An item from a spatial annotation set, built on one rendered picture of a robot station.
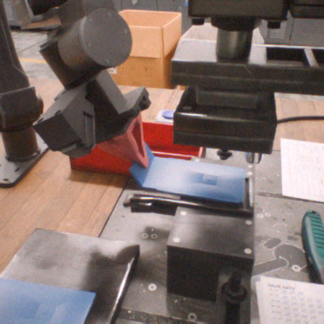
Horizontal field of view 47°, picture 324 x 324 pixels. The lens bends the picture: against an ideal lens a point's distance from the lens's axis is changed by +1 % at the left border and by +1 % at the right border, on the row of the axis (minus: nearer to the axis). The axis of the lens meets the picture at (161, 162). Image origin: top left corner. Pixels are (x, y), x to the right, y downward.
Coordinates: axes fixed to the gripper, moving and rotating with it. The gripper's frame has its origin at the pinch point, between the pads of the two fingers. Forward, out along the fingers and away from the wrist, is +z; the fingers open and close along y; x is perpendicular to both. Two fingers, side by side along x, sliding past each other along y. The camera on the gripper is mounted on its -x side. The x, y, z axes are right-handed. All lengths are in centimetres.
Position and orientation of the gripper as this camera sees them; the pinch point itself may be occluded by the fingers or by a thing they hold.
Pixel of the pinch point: (142, 162)
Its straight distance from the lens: 52.1
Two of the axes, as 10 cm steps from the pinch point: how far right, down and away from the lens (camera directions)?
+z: 4.8, 7.5, 4.5
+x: 2.2, -6.0, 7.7
